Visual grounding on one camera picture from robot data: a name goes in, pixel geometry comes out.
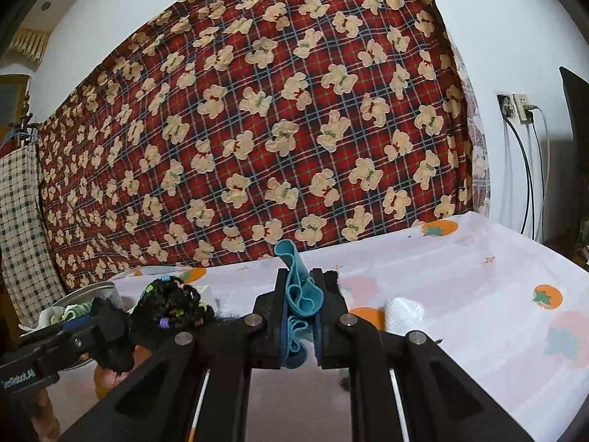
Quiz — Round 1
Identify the black cable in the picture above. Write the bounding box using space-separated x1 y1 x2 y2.
501 109 535 241

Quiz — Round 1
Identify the checked cream cloth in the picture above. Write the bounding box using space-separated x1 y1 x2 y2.
0 142 66 329

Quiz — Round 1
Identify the blue clothes hanger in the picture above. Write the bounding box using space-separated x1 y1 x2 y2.
8 119 41 143

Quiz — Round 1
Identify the white plastic bag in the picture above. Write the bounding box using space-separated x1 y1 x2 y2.
112 264 195 283

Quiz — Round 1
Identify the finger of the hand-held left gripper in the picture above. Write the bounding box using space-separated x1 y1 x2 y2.
18 317 94 344
39 326 101 372

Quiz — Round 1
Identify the white fruit print tablecloth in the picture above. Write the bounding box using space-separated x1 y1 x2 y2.
46 212 589 442

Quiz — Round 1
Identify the white lace curtain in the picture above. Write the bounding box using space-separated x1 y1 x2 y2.
453 41 491 218

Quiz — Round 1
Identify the green white striped fuzzy sock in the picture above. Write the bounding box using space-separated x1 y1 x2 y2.
61 302 94 322

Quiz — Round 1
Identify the wooden door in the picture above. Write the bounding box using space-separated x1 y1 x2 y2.
0 74 34 150

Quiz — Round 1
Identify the black beaded hairpiece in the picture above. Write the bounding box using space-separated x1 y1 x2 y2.
129 275 218 351

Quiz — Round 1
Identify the white cloth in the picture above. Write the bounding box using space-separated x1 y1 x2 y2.
383 298 425 335

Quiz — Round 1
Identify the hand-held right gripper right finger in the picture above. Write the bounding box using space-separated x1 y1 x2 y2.
310 267 535 442

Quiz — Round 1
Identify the round dark blue tin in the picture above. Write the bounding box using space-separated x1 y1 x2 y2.
18 282 124 371

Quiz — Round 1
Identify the teal cloth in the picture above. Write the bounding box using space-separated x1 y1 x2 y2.
274 239 324 370

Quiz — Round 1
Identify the black fuzzy band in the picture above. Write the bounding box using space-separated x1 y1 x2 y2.
89 297 137 376

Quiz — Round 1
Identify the dark monitor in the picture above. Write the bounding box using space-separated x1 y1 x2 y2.
558 66 589 261

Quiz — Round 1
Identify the white cable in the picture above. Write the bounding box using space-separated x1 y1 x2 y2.
529 107 551 241

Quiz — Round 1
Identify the white blue-edged sock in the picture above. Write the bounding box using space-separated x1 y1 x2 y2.
38 306 66 329

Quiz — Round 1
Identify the person's left hand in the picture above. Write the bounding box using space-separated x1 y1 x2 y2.
28 386 61 442

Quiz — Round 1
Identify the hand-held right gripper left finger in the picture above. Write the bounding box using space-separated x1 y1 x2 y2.
60 268 292 442

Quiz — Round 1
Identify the cream fringed valance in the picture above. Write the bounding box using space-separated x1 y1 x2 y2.
8 27 50 62

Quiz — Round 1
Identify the red plaid bear printed blanket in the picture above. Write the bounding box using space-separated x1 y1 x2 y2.
36 0 476 288

